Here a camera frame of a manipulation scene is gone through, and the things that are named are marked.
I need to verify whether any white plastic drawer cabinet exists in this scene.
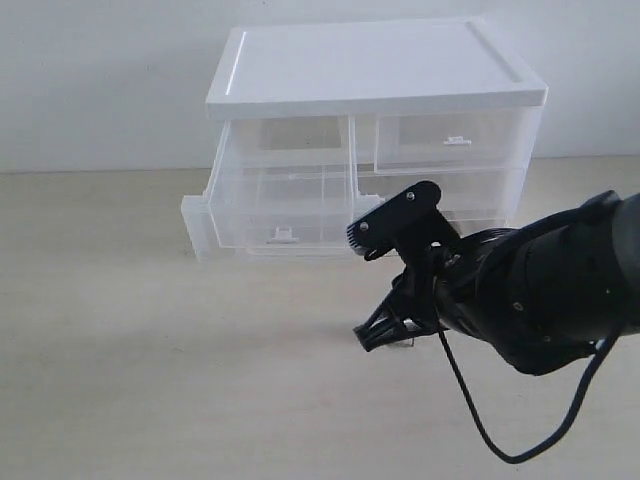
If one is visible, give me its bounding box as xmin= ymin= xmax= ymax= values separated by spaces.
xmin=206 ymin=18 xmax=548 ymax=234

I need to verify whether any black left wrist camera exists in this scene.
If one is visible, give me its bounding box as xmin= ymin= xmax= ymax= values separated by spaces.
xmin=346 ymin=180 xmax=442 ymax=257

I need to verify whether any clear plastic container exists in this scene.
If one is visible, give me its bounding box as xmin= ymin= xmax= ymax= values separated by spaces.
xmin=358 ymin=169 xmax=526 ymax=220

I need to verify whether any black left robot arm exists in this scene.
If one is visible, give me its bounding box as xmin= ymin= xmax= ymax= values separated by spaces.
xmin=347 ymin=183 xmax=639 ymax=376

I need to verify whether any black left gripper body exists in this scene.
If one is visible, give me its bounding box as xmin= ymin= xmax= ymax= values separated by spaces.
xmin=389 ymin=227 xmax=530 ymax=350

